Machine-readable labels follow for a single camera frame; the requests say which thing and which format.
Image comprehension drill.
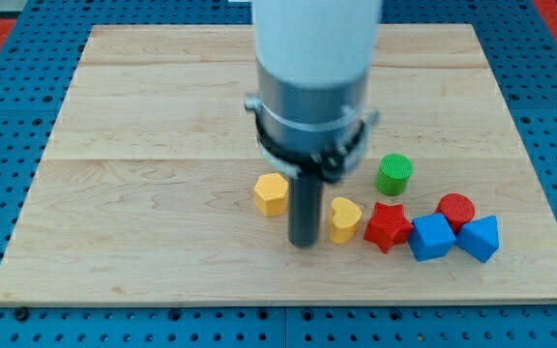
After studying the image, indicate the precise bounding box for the red cylinder block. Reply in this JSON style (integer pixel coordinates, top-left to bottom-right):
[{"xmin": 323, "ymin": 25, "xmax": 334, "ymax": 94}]
[{"xmin": 435, "ymin": 192, "xmax": 476, "ymax": 234}]

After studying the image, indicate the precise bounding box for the yellow hexagon block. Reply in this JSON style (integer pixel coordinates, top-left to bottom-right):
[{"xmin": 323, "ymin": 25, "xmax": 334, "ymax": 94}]
[{"xmin": 253, "ymin": 173, "xmax": 288, "ymax": 217}]

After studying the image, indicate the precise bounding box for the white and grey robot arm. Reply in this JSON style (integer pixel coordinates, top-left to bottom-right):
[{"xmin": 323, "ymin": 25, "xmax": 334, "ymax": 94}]
[{"xmin": 245, "ymin": 0, "xmax": 383, "ymax": 247}]

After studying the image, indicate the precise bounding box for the yellow heart block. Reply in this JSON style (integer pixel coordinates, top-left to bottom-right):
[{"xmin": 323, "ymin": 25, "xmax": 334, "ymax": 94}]
[{"xmin": 329, "ymin": 197, "xmax": 363, "ymax": 245}]

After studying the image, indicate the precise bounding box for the green cylinder block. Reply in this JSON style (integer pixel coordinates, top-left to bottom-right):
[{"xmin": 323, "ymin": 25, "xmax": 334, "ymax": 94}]
[{"xmin": 374, "ymin": 153, "xmax": 414, "ymax": 196}]

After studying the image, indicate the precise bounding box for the blue cube block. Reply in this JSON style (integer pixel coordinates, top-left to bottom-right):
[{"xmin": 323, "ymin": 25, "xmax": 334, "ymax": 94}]
[{"xmin": 408, "ymin": 213, "xmax": 455, "ymax": 262}]

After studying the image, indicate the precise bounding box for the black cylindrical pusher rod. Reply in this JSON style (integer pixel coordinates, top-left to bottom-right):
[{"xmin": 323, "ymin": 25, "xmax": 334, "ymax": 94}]
[{"xmin": 287, "ymin": 173, "xmax": 323, "ymax": 247}]

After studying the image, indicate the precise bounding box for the red star block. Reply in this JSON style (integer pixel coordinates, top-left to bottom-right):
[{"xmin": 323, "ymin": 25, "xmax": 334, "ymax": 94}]
[{"xmin": 364, "ymin": 202, "xmax": 414, "ymax": 254}]

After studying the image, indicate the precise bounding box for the blue triangle block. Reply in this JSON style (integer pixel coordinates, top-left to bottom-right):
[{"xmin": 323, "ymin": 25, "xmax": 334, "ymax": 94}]
[{"xmin": 455, "ymin": 216, "xmax": 500, "ymax": 263}]

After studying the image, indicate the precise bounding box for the wooden board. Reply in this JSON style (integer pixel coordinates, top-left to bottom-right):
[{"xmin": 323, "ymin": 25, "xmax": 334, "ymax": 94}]
[{"xmin": 0, "ymin": 24, "xmax": 557, "ymax": 307}]

